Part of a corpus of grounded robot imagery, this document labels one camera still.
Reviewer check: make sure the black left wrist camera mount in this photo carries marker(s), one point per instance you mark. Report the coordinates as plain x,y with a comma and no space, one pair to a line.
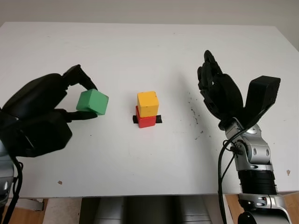
39,135

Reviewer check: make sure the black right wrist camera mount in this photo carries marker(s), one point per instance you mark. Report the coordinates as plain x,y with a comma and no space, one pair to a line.
262,93

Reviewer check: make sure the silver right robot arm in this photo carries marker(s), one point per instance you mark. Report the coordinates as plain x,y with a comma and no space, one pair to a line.
257,177

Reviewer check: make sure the black tape strip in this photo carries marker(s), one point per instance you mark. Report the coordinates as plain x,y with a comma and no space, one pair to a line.
159,119

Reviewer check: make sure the dark grey robot torso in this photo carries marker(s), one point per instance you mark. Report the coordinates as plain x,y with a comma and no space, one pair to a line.
149,210

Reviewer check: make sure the yellow wooden block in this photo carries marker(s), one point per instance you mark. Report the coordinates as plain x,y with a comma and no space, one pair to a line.
148,103

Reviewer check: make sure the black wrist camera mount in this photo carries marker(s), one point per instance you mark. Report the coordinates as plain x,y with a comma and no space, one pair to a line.
39,135
262,93

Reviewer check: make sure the red wooden block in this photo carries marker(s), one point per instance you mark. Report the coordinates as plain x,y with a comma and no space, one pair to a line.
147,121

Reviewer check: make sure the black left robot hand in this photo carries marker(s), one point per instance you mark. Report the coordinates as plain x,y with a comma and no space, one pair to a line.
37,93

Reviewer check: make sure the green wooden block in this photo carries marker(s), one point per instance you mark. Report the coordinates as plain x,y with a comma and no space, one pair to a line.
93,101

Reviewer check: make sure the beige table leg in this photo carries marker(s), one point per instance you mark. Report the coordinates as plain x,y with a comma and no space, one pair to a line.
63,211
231,210

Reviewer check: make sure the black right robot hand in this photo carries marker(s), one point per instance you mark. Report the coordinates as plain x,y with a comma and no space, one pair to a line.
226,95

